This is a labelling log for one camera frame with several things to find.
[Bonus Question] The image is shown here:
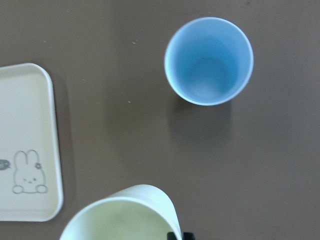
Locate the cream yellow cup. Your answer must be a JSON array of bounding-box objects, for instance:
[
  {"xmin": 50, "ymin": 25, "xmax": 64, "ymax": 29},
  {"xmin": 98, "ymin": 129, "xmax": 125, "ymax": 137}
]
[{"xmin": 60, "ymin": 184, "xmax": 183, "ymax": 240}]

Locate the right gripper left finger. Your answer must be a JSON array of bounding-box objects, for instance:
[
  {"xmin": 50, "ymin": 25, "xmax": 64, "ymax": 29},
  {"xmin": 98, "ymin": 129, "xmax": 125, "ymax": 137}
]
[{"xmin": 166, "ymin": 232, "xmax": 179, "ymax": 240}]

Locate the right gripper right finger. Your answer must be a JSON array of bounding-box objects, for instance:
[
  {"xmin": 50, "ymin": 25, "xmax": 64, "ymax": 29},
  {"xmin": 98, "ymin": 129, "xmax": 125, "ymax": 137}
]
[{"xmin": 183, "ymin": 232, "xmax": 195, "ymax": 240}]

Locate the cream rabbit tray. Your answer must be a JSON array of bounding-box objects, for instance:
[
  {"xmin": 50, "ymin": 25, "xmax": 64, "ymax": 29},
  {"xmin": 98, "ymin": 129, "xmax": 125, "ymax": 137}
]
[{"xmin": 0, "ymin": 63, "xmax": 64, "ymax": 222}]

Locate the blue cup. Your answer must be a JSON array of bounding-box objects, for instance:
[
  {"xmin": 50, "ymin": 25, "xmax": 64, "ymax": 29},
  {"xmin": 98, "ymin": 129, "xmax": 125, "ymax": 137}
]
[{"xmin": 164, "ymin": 17, "xmax": 254, "ymax": 106}]

